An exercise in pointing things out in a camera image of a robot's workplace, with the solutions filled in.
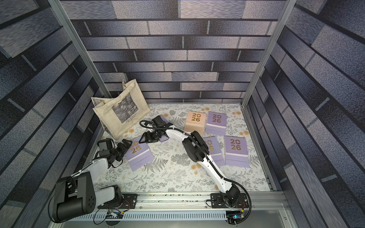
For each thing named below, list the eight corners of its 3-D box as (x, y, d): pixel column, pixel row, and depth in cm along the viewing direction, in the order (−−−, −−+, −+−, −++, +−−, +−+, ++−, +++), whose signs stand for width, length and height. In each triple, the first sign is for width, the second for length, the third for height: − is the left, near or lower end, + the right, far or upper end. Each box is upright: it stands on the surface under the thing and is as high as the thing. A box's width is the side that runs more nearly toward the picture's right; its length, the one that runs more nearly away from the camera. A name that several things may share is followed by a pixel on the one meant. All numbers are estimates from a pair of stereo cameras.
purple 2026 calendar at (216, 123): (204, 132, 104) (205, 130, 103) (207, 112, 117) (207, 111, 115) (225, 136, 102) (226, 134, 101) (226, 115, 115) (226, 114, 113)
